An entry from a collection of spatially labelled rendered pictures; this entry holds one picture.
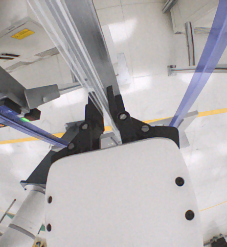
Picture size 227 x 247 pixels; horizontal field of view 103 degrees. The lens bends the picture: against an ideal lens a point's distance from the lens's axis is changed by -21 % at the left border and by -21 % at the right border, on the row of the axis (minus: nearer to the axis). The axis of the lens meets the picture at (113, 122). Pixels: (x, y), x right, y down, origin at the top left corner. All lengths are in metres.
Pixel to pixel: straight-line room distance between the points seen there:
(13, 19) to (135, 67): 0.82
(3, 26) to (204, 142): 1.79
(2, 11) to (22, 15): 0.11
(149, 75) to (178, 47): 0.34
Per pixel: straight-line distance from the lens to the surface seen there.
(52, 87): 0.42
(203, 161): 1.76
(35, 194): 0.64
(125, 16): 1.11
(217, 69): 0.65
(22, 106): 0.32
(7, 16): 0.60
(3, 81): 0.34
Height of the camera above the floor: 0.99
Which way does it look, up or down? 68 degrees down
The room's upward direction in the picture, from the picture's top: 176 degrees counter-clockwise
